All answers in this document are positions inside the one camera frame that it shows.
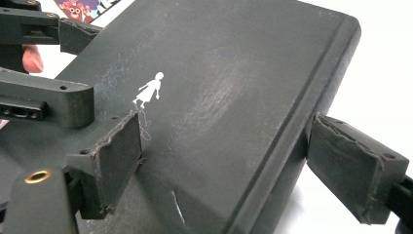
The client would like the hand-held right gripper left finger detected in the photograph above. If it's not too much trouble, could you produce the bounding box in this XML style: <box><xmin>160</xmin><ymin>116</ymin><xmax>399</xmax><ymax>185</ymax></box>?
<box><xmin>65</xmin><ymin>110</ymin><xmax>144</xmax><ymax>220</ymax></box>

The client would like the white table mat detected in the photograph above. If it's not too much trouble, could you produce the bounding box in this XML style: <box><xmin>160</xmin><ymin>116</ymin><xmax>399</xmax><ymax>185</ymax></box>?
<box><xmin>0</xmin><ymin>0</ymin><xmax>413</xmax><ymax>234</ymax></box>

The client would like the black notebook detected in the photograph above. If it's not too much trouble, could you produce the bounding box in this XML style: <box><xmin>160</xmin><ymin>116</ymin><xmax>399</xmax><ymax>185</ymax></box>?
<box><xmin>0</xmin><ymin>0</ymin><xmax>362</xmax><ymax>234</ymax></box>

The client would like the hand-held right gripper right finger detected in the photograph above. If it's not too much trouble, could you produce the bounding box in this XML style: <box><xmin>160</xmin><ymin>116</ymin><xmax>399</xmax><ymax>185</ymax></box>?
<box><xmin>306</xmin><ymin>113</ymin><xmax>410</xmax><ymax>225</ymax></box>

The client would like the light blue green picture book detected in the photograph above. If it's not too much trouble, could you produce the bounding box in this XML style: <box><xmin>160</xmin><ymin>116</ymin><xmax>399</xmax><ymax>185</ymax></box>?
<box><xmin>53</xmin><ymin>0</ymin><xmax>122</xmax><ymax>24</ymax></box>

